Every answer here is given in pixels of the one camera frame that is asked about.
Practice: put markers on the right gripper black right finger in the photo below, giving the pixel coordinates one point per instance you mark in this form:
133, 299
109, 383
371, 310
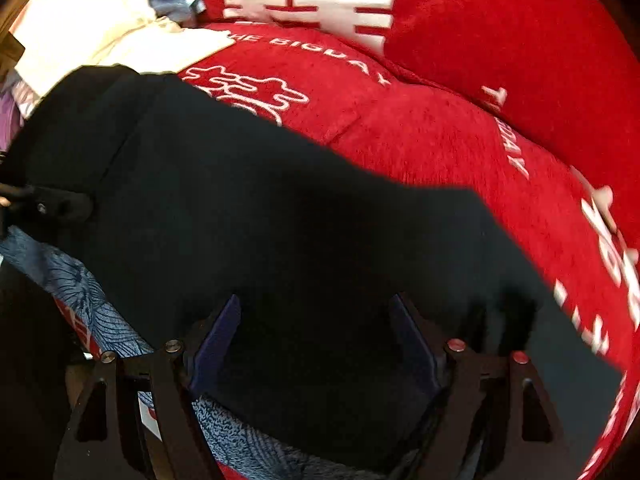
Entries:
490, 416

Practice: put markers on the pink purple cloth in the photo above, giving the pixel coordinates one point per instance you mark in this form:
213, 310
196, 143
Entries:
18, 101

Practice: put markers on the red wedding pillow white characters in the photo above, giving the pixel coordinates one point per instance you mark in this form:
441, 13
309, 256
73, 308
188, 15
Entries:
562, 71

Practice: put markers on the black pants blue patterned waistband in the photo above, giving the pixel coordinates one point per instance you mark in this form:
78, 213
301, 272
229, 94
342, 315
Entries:
175, 375

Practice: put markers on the red wedding quilt white text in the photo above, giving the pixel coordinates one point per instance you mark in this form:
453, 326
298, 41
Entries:
309, 183

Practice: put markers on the cream folded cloth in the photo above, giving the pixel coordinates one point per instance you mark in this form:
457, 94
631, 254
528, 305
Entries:
62, 35

